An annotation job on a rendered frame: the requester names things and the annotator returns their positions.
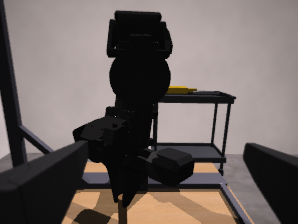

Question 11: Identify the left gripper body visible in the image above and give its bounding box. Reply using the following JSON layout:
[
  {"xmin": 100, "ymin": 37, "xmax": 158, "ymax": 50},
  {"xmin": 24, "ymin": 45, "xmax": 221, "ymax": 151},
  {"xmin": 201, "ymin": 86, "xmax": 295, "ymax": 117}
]
[{"xmin": 108, "ymin": 100, "xmax": 195, "ymax": 187}]

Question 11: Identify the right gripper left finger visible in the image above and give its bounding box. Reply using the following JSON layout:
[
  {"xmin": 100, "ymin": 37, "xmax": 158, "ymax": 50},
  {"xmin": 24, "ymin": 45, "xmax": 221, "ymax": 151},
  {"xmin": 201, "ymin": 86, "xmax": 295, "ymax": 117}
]
[{"xmin": 0, "ymin": 140, "xmax": 89, "ymax": 224}]

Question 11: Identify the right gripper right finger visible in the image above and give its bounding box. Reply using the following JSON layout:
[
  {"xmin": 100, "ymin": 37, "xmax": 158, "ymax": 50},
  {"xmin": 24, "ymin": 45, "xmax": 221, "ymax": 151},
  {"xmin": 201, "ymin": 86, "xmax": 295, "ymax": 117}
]
[{"xmin": 243, "ymin": 143, "xmax": 298, "ymax": 224}]

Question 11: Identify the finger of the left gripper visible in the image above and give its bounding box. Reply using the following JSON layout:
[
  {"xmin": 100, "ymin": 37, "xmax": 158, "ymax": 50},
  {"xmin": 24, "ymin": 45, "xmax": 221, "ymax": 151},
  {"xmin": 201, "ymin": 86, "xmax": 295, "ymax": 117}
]
[
  {"xmin": 119, "ymin": 164, "xmax": 148, "ymax": 208},
  {"xmin": 101, "ymin": 155, "xmax": 131, "ymax": 203}
]

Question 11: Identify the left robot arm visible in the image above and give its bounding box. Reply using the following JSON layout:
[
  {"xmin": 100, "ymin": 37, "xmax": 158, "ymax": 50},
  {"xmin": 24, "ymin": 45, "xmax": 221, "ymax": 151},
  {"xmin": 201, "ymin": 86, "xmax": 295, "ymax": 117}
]
[{"xmin": 72, "ymin": 10, "xmax": 173, "ymax": 163}]

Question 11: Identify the wooden peg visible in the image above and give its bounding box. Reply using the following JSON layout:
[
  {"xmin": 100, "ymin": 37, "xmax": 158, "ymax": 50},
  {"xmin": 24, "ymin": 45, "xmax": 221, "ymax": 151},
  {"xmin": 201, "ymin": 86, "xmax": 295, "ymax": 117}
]
[{"xmin": 118, "ymin": 194, "xmax": 127, "ymax": 224}]

